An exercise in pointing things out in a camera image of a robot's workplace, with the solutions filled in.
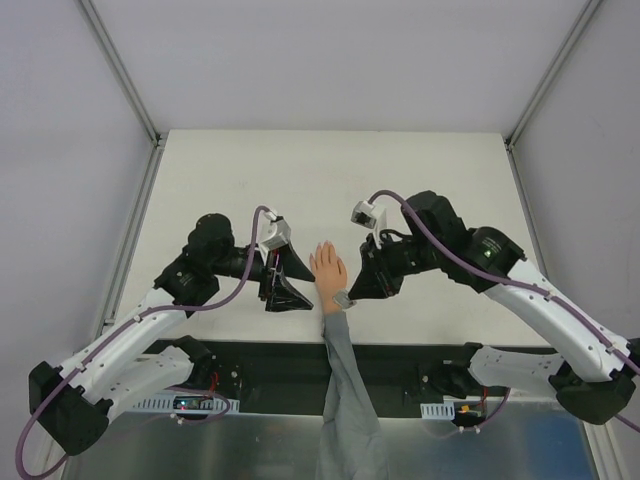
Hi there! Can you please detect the grey sleeve forearm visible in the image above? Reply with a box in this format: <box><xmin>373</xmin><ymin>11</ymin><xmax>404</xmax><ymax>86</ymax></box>
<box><xmin>315</xmin><ymin>311</ymin><xmax>390</xmax><ymax>479</ymax></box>

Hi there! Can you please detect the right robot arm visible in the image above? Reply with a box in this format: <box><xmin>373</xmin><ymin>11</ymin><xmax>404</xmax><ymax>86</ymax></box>
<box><xmin>347</xmin><ymin>191</ymin><xmax>639</xmax><ymax>425</ymax></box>

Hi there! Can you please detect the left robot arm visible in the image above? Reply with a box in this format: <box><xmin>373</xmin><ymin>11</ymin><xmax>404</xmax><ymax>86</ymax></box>
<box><xmin>29</xmin><ymin>206</ymin><xmax>314</xmax><ymax>456</ymax></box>

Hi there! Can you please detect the mannequin hand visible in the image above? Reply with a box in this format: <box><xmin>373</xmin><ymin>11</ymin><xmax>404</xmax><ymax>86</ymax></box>
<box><xmin>309</xmin><ymin>241</ymin><xmax>347</xmax><ymax>315</ymax></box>

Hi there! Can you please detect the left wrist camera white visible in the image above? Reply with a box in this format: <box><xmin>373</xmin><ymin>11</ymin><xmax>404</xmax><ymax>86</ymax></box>
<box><xmin>258</xmin><ymin>211</ymin><xmax>291</xmax><ymax>258</ymax></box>

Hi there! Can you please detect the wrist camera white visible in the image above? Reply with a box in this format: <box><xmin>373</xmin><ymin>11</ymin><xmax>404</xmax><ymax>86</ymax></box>
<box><xmin>351</xmin><ymin>201</ymin><xmax>387</xmax><ymax>248</ymax></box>
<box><xmin>258</xmin><ymin>211</ymin><xmax>291</xmax><ymax>258</ymax></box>

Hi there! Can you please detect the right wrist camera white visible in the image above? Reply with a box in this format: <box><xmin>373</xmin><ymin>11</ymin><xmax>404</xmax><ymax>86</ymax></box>
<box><xmin>351</xmin><ymin>201</ymin><xmax>387</xmax><ymax>248</ymax></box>

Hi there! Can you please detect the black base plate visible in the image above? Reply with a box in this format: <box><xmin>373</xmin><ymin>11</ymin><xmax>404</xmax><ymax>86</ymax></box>
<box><xmin>181</xmin><ymin>341</ymin><xmax>506</xmax><ymax>418</ymax></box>

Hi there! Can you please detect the right white cable duct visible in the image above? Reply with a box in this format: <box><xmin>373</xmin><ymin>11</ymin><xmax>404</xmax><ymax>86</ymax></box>
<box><xmin>420</xmin><ymin>401</ymin><xmax>456</xmax><ymax>421</ymax></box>

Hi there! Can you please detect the white cable duct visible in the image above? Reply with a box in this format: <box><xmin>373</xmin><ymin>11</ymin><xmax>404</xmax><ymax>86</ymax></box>
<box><xmin>131</xmin><ymin>393</ymin><xmax>240</xmax><ymax>415</ymax></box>
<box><xmin>420</xmin><ymin>401</ymin><xmax>456</xmax><ymax>421</ymax></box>

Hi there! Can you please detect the left white cable duct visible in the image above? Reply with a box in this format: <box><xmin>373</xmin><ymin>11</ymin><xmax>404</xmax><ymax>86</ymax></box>
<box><xmin>131</xmin><ymin>393</ymin><xmax>240</xmax><ymax>415</ymax></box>

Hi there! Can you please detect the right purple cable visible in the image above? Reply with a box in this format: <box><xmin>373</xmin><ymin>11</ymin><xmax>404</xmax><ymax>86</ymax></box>
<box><xmin>372</xmin><ymin>189</ymin><xmax>640</xmax><ymax>376</ymax></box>

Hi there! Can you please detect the right aluminium frame post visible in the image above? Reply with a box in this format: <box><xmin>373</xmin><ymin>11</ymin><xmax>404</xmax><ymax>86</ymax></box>
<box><xmin>504</xmin><ymin>0</ymin><xmax>605</xmax><ymax>152</ymax></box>

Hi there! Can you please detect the aluminium frame post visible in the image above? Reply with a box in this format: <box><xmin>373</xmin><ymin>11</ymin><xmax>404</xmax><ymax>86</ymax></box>
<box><xmin>504</xmin><ymin>0</ymin><xmax>605</xmax><ymax>152</ymax></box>
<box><xmin>77</xmin><ymin>0</ymin><xmax>167</xmax><ymax>149</ymax></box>

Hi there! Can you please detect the left aluminium frame post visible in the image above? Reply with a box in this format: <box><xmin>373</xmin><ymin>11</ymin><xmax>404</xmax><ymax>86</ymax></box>
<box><xmin>77</xmin><ymin>0</ymin><xmax>167</xmax><ymax>149</ymax></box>

